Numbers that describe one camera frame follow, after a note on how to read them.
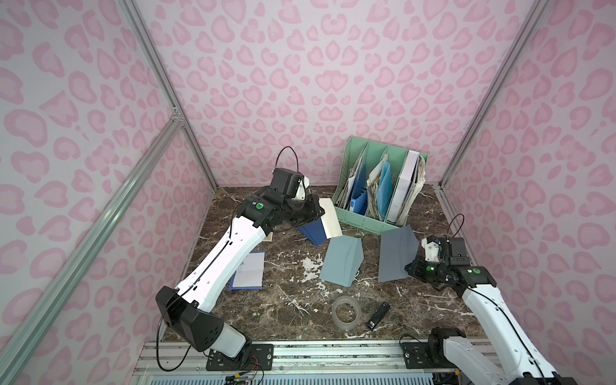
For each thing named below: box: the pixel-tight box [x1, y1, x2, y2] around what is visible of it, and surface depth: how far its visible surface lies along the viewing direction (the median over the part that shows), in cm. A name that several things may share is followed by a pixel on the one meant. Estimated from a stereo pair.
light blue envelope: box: [319, 235, 365, 288], surface depth 97 cm
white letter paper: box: [232, 251, 266, 288], surface depth 95 cm
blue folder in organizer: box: [376, 161, 393, 222], surface depth 94 cm
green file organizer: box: [332, 136, 430, 234], surface depth 97 cm
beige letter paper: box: [318, 198, 343, 240], surface depth 77 cm
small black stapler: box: [365, 301, 391, 332], surface depth 80 cm
